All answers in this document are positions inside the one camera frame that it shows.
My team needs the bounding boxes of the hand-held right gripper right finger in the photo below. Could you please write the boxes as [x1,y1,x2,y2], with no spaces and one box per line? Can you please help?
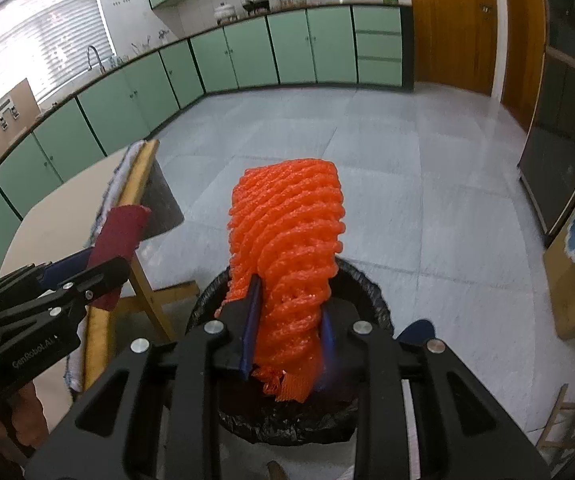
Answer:
[320,299,552,480]

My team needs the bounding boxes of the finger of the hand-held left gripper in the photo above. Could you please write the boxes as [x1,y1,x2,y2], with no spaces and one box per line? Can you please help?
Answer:
[0,249,94,307]
[0,256,131,332]

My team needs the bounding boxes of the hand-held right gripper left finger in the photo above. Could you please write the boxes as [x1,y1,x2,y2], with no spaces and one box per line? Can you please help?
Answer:
[24,274,264,480]

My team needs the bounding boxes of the dark red wrapper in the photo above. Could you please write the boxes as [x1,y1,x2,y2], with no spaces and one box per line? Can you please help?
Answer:
[84,205,150,311]

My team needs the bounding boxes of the black-lined trash bin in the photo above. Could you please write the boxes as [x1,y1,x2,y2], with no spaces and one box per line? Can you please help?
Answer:
[184,257,395,446]

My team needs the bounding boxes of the orange foam net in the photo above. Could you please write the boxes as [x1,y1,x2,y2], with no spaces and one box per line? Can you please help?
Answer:
[227,158,349,403]

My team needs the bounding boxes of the person's left hand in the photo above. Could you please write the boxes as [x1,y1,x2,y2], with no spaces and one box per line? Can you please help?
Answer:
[0,380,49,456]

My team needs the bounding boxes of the low wooden table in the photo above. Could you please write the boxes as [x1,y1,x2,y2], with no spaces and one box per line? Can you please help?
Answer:
[80,139,203,392]

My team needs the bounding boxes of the cardboard box with print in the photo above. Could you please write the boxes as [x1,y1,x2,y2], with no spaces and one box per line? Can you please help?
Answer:
[0,77,42,158]

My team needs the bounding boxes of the metal faucet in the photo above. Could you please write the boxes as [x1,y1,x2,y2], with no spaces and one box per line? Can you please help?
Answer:
[86,45,105,76]

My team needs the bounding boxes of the white window blind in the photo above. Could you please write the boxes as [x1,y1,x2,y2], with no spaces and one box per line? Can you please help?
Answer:
[0,0,117,106]

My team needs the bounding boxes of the plain large cardboard box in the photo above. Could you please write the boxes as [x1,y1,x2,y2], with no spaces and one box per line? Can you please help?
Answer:
[542,130,575,341]

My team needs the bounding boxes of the green base cabinets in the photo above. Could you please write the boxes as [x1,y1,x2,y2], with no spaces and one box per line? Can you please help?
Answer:
[0,4,415,293]

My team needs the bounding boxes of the wide wooden door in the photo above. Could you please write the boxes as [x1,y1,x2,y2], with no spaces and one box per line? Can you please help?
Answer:
[406,0,498,97]

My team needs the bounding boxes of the narrow wooden door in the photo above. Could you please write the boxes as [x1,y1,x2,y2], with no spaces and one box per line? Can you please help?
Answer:
[500,0,548,133]

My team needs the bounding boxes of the wooden stool frame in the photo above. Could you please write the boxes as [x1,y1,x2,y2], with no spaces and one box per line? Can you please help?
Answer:
[537,384,575,466]

